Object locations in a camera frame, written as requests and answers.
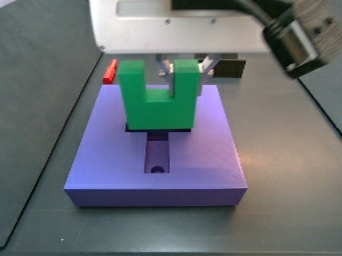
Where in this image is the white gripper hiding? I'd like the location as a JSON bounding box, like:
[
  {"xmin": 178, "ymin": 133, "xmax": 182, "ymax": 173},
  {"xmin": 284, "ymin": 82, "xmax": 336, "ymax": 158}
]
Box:
[{"xmin": 90, "ymin": 0, "xmax": 268, "ymax": 96}]

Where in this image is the green U-shaped block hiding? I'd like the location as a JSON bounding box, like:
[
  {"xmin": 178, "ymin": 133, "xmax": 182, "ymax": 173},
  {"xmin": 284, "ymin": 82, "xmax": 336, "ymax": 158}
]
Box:
[{"xmin": 118, "ymin": 60, "xmax": 201, "ymax": 130}]

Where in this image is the purple board with cross slot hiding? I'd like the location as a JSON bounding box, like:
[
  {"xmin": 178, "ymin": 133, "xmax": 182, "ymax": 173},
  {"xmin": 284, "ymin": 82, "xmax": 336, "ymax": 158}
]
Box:
[{"xmin": 65, "ymin": 85, "xmax": 248, "ymax": 207}]

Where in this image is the red peg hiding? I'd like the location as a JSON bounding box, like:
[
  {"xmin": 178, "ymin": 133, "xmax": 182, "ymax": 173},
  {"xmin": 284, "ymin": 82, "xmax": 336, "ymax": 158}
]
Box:
[{"xmin": 103, "ymin": 59, "xmax": 118, "ymax": 85}]

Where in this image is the black camera cable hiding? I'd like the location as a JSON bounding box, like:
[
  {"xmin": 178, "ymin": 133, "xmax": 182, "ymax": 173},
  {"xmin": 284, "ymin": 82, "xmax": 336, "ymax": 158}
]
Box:
[{"xmin": 232, "ymin": 0, "xmax": 276, "ymax": 26}]

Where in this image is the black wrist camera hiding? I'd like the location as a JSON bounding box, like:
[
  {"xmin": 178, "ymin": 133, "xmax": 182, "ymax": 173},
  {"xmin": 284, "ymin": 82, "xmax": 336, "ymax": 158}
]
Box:
[{"xmin": 264, "ymin": 0, "xmax": 342, "ymax": 79}]

